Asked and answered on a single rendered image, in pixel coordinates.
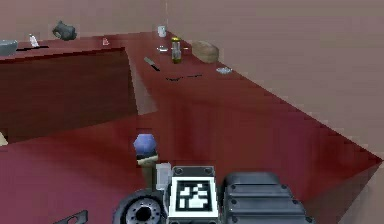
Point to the flat black strip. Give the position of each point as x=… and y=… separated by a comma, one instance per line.
x=32, y=48

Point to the grey metal bowl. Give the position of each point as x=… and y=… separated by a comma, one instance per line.
x=7, y=47

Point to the tan bread loaf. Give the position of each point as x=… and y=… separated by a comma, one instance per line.
x=205, y=51

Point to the thin black utensil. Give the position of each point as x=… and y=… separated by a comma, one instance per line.
x=183, y=77

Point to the dark red kitchen counter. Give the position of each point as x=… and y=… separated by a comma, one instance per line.
x=233, y=126

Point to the small white shaker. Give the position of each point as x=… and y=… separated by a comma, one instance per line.
x=33, y=40

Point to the small clear glass dish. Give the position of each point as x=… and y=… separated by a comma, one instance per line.
x=162, y=49

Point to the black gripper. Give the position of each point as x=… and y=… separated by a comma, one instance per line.
x=141, y=209

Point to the yellow capped glass bottle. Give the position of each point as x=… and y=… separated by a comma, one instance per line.
x=176, y=50

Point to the small grey dish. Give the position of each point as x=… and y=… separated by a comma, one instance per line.
x=224, y=70

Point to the small pink wedge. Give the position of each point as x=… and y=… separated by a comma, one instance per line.
x=105, y=41

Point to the dark grey kettle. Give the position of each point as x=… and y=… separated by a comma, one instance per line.
x=64, y=31

